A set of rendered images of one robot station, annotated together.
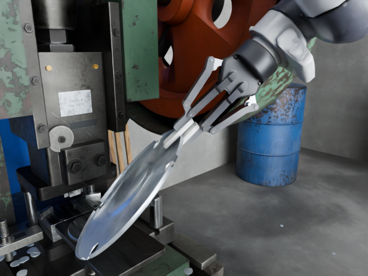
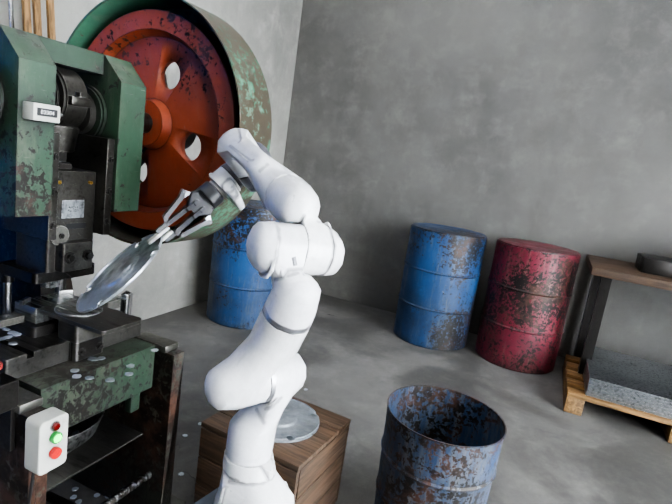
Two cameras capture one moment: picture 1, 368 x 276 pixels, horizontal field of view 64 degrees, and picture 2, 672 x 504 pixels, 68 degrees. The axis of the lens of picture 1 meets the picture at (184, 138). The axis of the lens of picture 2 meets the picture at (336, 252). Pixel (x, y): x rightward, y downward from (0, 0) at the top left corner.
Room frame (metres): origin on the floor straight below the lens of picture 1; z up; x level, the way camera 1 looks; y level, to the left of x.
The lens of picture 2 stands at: (-0.93, 0.11, 1.31)
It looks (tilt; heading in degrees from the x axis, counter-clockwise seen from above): 11 degrees down; 336
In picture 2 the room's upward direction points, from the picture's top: 8 degrees clockwise
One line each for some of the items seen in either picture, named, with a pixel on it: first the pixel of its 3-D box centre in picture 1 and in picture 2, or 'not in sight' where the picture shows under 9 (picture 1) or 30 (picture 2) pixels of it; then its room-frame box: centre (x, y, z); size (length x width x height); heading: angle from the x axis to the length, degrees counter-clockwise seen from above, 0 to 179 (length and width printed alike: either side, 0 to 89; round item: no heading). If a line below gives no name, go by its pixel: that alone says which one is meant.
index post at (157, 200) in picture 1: (155, 210); (126, 305); (0.73, 0.08, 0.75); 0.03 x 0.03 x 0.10; 44
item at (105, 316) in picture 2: (108, 259); (90, 334); (0.57, 0.17, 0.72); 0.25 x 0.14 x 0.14; 44
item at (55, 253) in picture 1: (74, 225); (46, 317); (0.70, 0.30, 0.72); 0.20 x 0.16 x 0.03; 134
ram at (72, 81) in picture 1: (68, 112); (61, 215); (0.67, 0.26, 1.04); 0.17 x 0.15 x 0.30; 44
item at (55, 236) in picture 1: (74, 214); (49, 306); (0.69, 0.29, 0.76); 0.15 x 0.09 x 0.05; 134
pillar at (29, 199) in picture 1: (30, 200); (7, 291); (0.68, 0.39, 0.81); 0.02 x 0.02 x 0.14
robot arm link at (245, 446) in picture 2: not in sight; (267, 401); (0.14, -0.24, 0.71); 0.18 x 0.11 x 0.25; 111
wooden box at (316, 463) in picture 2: not in sight; (273, 463); (0.65, -0.46, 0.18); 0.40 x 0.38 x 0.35; 40
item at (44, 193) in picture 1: (68, 177); (48, 271); (0.70, 0.30, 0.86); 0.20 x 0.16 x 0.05; 134
